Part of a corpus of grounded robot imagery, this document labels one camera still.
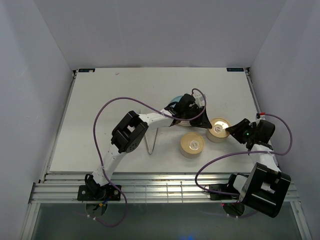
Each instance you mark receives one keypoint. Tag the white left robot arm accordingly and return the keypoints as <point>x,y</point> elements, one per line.
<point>129,132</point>

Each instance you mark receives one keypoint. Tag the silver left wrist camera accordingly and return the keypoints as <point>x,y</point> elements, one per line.
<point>199,99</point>

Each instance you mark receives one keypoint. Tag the right blue corner label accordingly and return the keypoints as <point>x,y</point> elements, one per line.
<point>234,69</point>

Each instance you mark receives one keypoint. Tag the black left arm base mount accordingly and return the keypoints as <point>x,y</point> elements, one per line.
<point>105,193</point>

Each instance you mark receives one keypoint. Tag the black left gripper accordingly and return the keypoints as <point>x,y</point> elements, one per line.
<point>202,121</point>

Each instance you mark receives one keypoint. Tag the blue corner label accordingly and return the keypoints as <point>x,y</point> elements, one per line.
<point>86,70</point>
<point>234,69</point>

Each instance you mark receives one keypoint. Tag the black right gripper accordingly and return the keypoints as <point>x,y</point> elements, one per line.
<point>236,129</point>

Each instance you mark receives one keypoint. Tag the wooden round lid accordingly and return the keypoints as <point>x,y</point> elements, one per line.
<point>192,136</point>
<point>219,125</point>

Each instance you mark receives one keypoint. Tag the stainless steel slotted tongs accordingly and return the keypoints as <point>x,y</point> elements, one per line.
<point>150,139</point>

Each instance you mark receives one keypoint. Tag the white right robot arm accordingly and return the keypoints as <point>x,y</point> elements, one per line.
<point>265,188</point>

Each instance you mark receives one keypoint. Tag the left blue corner label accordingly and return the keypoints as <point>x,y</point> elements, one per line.
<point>86,70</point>

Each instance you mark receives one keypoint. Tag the blue and white plate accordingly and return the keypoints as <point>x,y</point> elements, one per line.
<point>185,108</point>

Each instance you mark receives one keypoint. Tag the steel lunch bowl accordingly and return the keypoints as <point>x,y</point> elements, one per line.
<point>191,150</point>
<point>217,137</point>

